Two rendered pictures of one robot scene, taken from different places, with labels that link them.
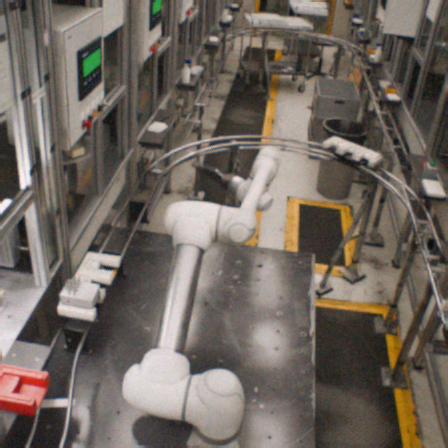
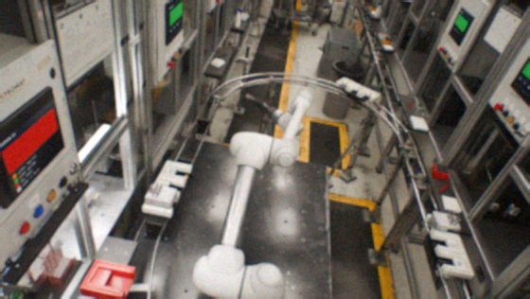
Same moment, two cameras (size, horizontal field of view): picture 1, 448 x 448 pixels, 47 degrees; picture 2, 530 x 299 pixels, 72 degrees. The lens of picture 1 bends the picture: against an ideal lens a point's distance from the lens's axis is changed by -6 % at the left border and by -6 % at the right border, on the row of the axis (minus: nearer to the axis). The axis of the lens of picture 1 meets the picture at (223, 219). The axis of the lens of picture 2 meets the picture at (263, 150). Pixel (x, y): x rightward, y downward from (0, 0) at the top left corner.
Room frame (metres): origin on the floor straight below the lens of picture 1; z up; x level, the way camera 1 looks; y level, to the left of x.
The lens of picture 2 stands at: (0.23, 0.16, 2.26)
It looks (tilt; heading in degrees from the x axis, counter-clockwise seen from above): 38 degrees down; 355
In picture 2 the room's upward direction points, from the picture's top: 12 degrees clockwise
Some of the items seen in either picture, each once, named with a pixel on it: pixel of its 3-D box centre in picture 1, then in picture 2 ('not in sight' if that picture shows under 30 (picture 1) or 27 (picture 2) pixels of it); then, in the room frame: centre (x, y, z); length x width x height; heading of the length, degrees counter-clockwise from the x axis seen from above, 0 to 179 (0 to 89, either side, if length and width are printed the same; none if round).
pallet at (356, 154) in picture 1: (351, 154); (356, 92); (3.09, -0.77, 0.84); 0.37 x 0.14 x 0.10; 54
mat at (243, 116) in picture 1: (249, 107); (277, 45); (5.93, -0.18, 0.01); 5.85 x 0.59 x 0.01; 176
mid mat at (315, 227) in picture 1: (320, 233); (325, 144); (3.41, -0.74, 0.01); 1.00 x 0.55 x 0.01; 176
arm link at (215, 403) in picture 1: (217, 400); (263, 287); (1.10, -0.03, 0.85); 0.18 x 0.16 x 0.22; 84
